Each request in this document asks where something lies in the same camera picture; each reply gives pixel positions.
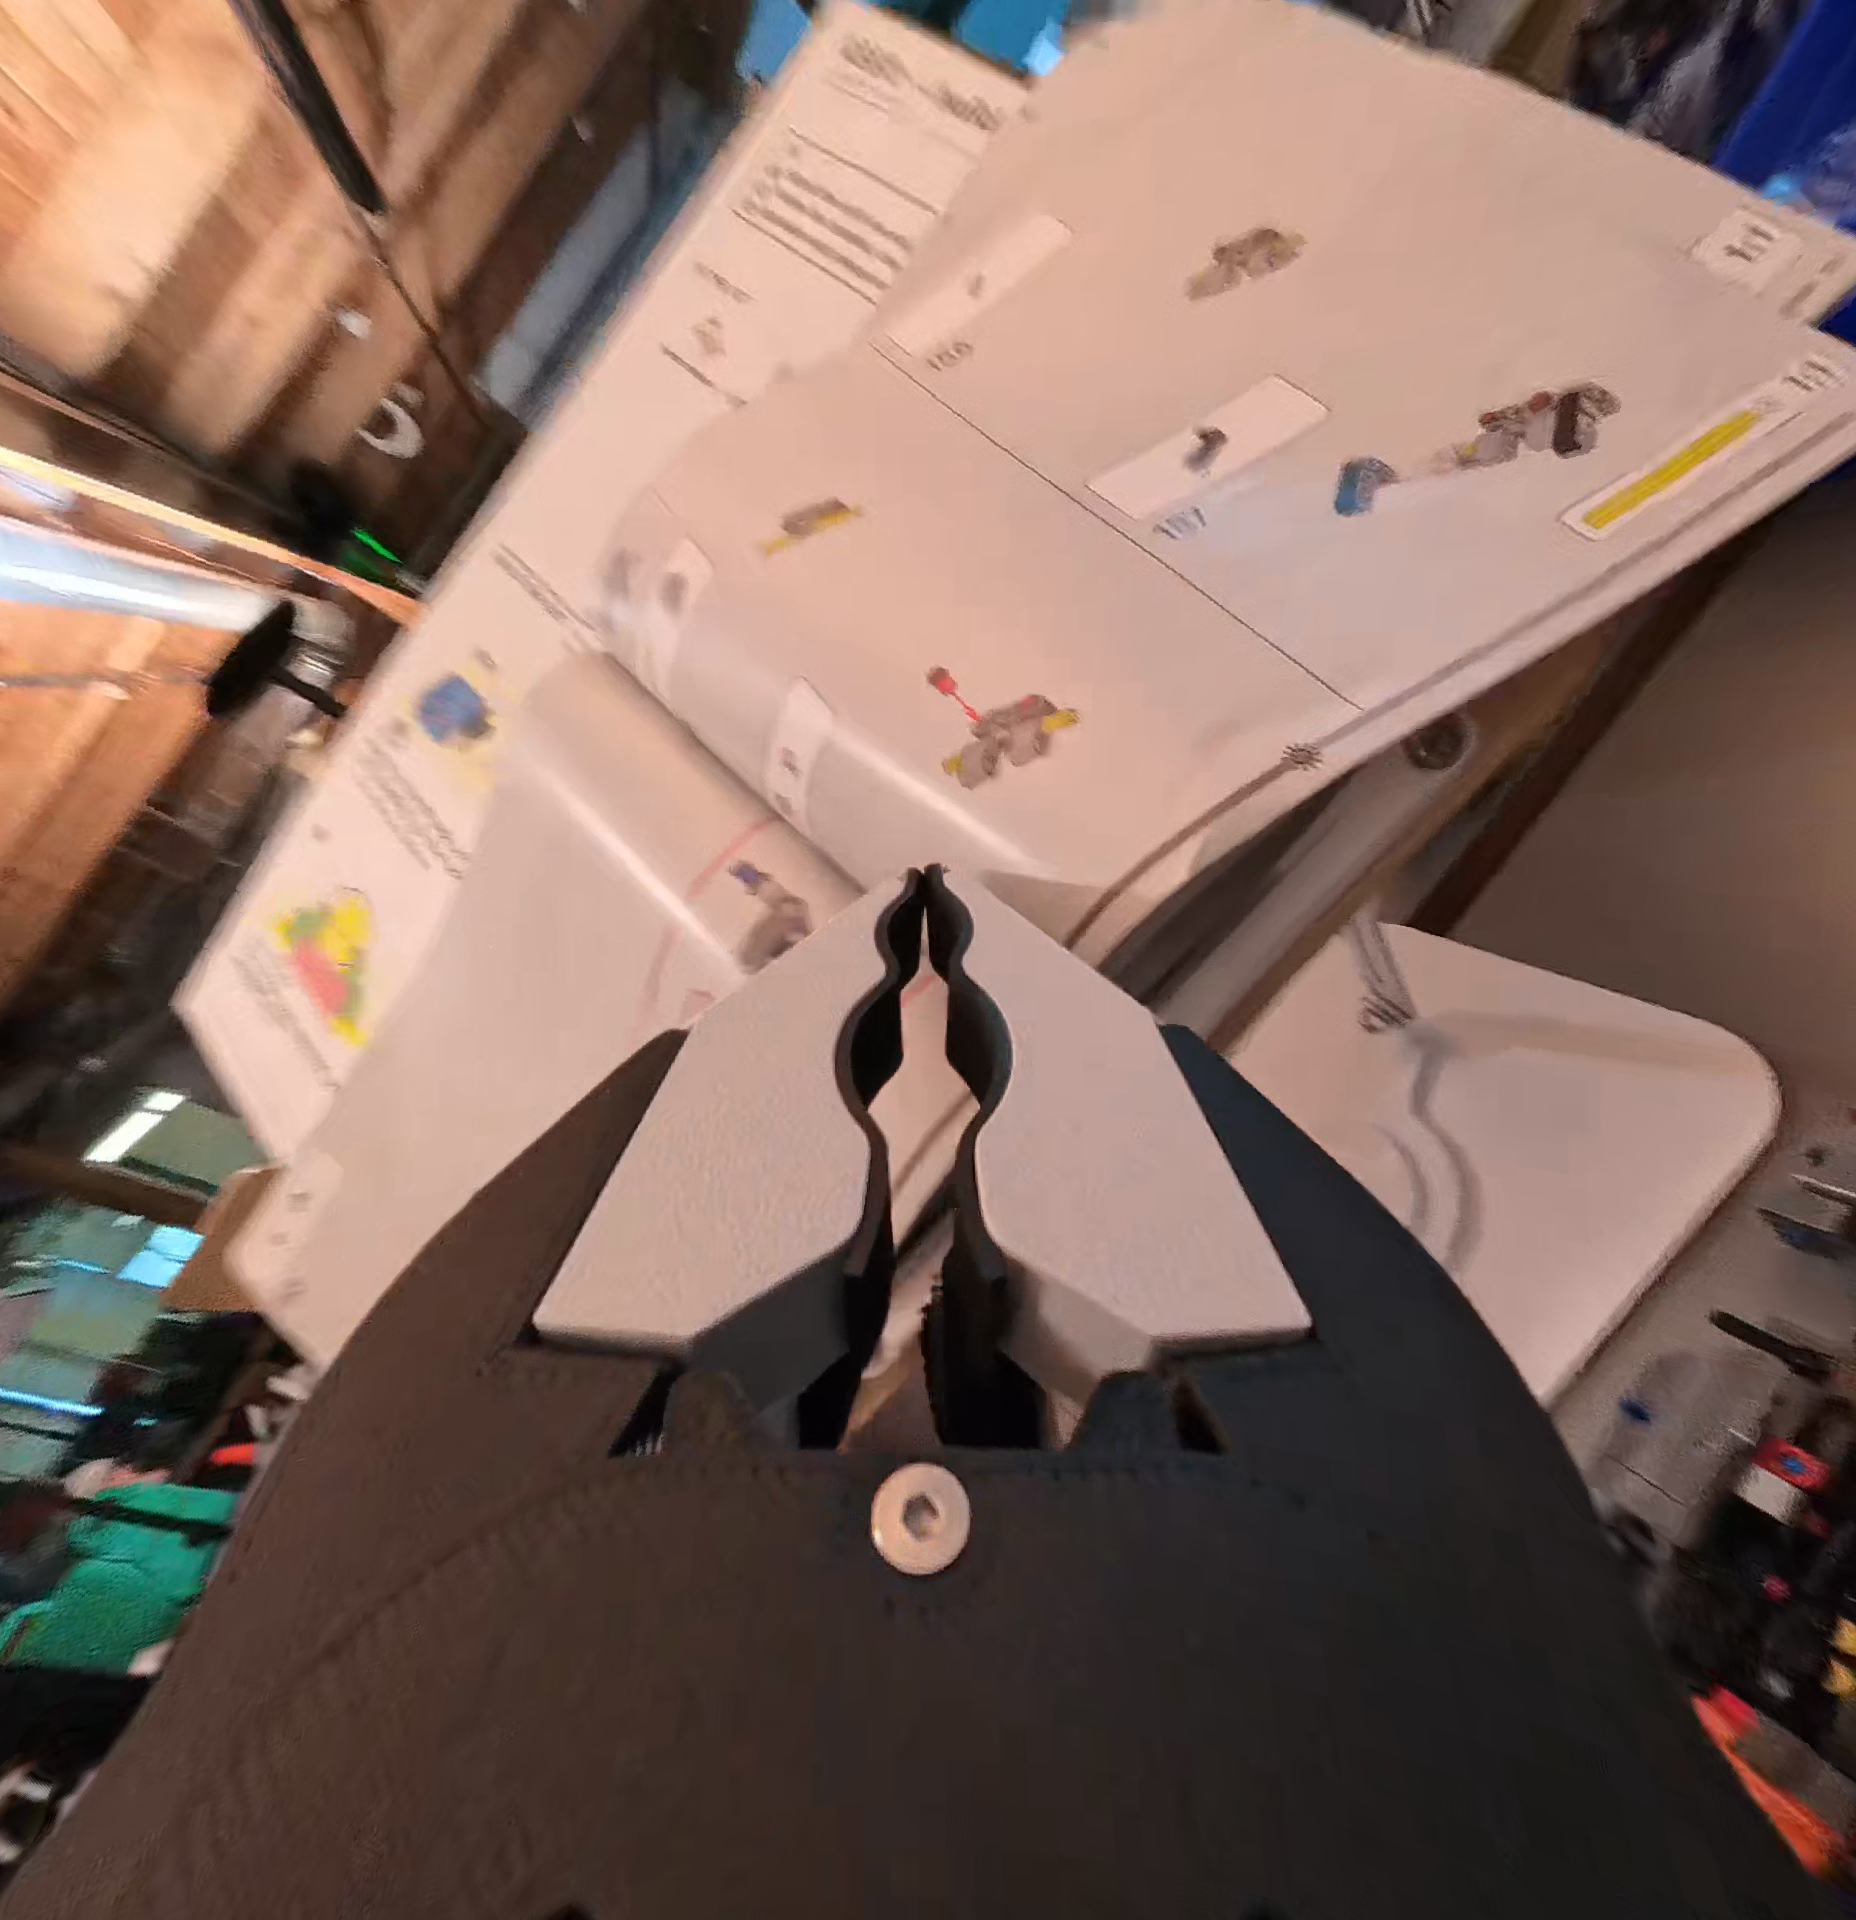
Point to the green container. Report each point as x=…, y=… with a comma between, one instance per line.
x=102, y=1576

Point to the silver ventilation duct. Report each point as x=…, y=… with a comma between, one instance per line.
x=117, y=578

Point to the partly built lego car model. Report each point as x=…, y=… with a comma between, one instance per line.
x=1799, y=1500

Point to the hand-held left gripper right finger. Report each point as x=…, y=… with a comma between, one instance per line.
x=1139, y=1185

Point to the white instruction booklet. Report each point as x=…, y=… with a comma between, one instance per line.
x=1167, y=600

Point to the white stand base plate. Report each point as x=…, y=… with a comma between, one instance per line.
x=1619, y=1140

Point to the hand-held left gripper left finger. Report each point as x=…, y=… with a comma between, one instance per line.
x=719, y=1185

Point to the blue plastic bin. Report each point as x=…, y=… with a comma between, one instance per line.
x=1828, y=91

